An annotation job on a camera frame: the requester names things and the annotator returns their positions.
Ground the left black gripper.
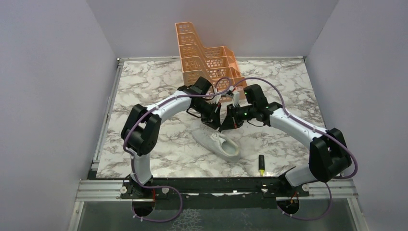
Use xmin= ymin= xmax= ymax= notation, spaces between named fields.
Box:
xmin=192 ymin=99 xmax=222 ymax=132

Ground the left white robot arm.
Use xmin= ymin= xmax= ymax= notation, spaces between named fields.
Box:
xmin=121 ymin=83 xmax=221 ymax=198

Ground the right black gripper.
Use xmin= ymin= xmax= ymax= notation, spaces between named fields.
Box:
xmin=220 ymin=102 xmax=256 ymax=130

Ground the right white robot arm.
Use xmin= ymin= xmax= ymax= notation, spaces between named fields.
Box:
xmin=220 ymin=102 xmax=352 ymax=196

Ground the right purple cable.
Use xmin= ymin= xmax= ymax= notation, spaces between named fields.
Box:
xmin=231 ymin=77 xmax=358 ymax=221

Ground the black yellow highlighter marker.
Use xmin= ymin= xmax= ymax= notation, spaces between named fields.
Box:
xmin=258 ymin=154 xmax=265 ymax=177

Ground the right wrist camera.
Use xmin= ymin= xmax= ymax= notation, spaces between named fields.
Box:
xmin=228 ymin=84 xmax=268 ymax=108

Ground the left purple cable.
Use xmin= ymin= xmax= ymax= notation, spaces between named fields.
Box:
xmin=122 ymin=77 xmax=233 ymax=223

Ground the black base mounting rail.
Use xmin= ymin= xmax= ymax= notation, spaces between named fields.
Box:
xmin=120 ymin=176 xmax=309 ymax=210

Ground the orange plastic file organizer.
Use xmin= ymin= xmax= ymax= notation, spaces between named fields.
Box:
xmin=175 ymin=22 xmax=247 ymax=100

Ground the white sneaker shoe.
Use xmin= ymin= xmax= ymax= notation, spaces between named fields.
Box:
xmin=189 ymin=120 xmax=241 ymax=162

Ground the purple cable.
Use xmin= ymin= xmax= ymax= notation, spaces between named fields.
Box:
xmin=231 ymin=77 xmax=358 ymax=221
xmin=122 ymin=77 xmax=233 ymax=223

